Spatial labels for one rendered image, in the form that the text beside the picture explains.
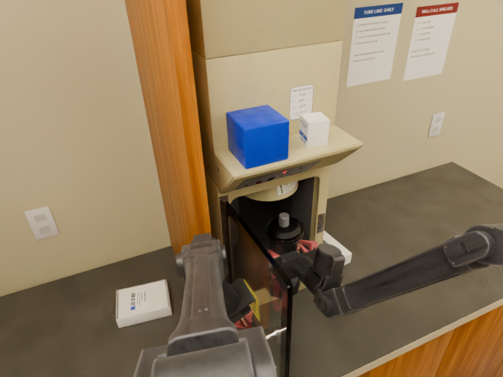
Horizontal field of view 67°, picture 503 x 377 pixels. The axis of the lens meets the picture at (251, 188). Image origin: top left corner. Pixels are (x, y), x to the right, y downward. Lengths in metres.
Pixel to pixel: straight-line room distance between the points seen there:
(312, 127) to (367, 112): 0.83
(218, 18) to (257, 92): 0.17
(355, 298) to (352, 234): 0.70
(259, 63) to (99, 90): 0.55
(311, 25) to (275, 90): 0.15
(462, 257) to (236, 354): 0.43
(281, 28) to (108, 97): 0.59
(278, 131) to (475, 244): 0.39
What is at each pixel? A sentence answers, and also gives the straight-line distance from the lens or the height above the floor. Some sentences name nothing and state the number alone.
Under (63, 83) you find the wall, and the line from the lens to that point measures 1.20.
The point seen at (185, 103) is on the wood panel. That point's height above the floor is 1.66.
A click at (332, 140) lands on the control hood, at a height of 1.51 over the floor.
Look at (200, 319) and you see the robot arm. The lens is 0.38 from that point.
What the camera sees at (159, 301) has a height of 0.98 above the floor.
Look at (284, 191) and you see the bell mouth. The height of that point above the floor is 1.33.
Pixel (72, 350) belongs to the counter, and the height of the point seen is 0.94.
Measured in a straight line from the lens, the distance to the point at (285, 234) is 1.01.
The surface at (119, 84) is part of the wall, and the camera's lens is 1.21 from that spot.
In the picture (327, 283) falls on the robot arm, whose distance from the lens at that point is 0.92.
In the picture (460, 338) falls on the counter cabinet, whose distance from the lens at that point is 1.57.
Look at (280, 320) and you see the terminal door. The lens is 0.80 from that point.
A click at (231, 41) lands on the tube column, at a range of 0.79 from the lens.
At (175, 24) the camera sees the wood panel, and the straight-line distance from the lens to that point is 0.66.
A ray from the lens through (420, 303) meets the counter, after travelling 1.34.
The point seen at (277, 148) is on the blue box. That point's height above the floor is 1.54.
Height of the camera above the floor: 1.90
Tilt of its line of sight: 33 degrees down
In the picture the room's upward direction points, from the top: 2 degrees counter-clockwise
